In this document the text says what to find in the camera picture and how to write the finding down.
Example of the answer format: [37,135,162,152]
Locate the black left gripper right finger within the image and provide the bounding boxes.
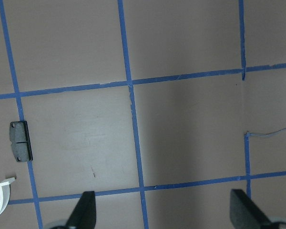
[229,189,272,229]

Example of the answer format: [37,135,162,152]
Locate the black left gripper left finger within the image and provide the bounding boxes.
[65,191,96,229]

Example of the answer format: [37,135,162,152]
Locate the white curved plastic part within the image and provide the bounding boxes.
[0,177,16,215]

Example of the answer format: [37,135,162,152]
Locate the dark brake pad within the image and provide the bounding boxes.
[9,121,33,162]

